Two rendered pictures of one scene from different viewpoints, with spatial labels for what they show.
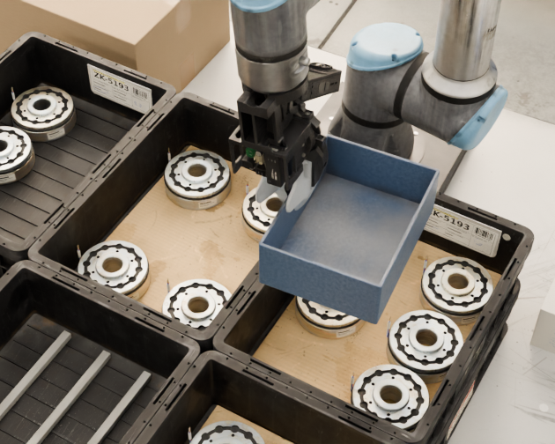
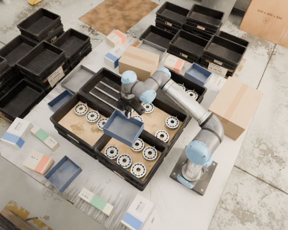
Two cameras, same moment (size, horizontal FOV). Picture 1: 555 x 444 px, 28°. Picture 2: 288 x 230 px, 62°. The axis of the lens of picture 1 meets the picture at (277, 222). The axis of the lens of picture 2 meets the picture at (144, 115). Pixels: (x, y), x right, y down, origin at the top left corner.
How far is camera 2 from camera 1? 1.29 m
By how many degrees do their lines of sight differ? 51
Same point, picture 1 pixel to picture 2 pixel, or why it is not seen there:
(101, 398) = not seen: hidden behind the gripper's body
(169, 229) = (159, 118)
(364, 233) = (125, 133)
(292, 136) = (121, 103)
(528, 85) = not seen: outside the picture
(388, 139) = not seen: hidden behind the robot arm
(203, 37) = (227, 130)
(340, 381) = (120, 145)
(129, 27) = (214, 107)
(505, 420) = (119, 186)
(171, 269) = (149, 118)
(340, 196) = (136, 130)
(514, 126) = (209, 209)
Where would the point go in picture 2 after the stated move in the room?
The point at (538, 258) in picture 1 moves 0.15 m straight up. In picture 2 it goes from (162, 204) to (165, 200)
